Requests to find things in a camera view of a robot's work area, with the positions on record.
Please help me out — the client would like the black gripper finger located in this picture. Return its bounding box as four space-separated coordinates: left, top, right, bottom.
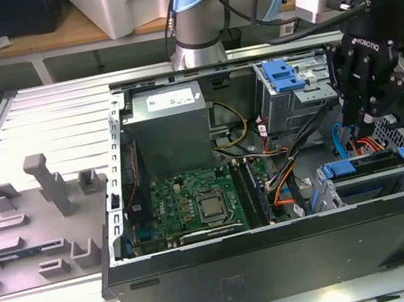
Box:
324 39 372 127
353 56 404 126

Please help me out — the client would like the hard disk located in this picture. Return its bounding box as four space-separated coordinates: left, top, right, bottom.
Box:
303 146 404 214

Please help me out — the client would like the metal disk bay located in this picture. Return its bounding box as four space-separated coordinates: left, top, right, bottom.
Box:
301 146 404 215

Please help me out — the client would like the blue drive latch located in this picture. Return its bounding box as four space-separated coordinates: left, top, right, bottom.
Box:
261 55 311 96

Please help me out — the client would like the metal drive cage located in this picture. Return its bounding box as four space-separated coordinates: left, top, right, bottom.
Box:
252 49 352 148

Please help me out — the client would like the white labelled tag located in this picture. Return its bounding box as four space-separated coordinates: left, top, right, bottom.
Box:
279 20 299 37

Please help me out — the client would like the black mesh bin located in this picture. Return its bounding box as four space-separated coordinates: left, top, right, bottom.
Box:
220 25 245 50

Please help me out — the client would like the RAM stick in slot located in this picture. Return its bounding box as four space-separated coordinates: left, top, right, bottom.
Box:
242 155 278 228

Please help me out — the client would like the black RAM slot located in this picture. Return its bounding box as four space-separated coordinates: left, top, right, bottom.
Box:
227 160 260 231

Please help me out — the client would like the silver CPU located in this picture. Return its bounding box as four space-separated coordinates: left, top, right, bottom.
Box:
199 196 225 219

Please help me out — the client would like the grey power supply unit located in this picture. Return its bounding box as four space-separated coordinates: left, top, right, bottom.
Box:
117 79 217 183

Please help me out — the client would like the black PC case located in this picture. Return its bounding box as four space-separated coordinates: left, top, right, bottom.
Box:
64 27 404 302

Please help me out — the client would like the black graphics card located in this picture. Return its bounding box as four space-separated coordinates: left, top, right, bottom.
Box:
177 222 247 247

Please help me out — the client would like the green motherboard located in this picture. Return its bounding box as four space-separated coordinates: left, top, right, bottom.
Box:
121 155 291 256

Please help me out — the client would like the white foam box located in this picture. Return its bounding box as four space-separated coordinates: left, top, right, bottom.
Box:
59 0 185 49

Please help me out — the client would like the wooden desk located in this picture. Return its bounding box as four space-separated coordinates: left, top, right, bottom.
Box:
0 0 404 93

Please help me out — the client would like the grey parts rack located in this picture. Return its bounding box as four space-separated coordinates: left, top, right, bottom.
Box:
0 143 125 297

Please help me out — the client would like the RAM stick on rack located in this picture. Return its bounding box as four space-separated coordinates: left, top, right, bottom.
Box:
0 247 44 263

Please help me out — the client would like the black cable bundle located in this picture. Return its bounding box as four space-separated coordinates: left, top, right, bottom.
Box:
274 92 355 163

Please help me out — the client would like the blue wire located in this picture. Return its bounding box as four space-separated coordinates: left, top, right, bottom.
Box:
330 120 358 162

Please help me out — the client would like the orange yellow wire bundle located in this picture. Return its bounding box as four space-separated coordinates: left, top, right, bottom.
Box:
263 159 306 210

